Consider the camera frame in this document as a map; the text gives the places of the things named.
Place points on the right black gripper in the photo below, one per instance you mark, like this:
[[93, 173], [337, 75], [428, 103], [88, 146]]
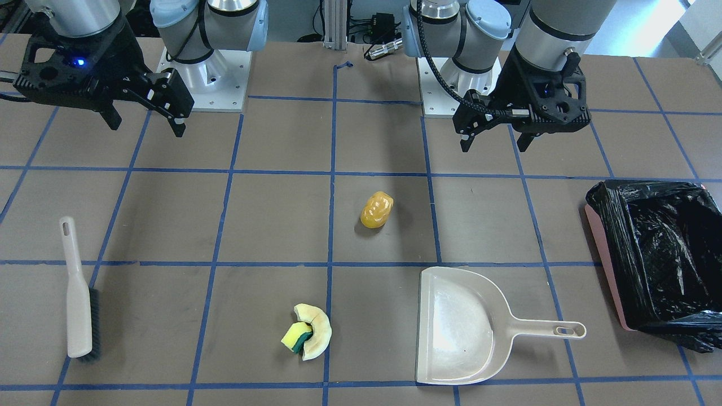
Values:
[[120, 66]]

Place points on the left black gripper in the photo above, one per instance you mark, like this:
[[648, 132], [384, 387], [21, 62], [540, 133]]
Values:
[[514, 80]]

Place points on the beige plastic dustpan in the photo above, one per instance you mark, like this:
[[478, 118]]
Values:
[[466, 328]]

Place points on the beige hand brush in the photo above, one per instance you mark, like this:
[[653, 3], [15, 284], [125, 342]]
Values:
[[82, 303]]

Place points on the bin with black bag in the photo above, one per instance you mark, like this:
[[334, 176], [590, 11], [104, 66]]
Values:
[[660, 247]]

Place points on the yellow crumpled bread toy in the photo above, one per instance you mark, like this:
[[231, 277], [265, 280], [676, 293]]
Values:
[[376, 211]]

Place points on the yellow green sponge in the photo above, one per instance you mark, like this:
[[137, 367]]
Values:
[[296, 335]]

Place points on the beige curved peel piece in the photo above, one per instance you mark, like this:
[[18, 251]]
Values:
[[321, 330]]

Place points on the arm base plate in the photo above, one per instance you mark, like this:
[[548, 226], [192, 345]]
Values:
[[218, 84], [436, 101]]

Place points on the aluminium frame post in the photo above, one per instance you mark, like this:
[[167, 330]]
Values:
[[335, 24]]

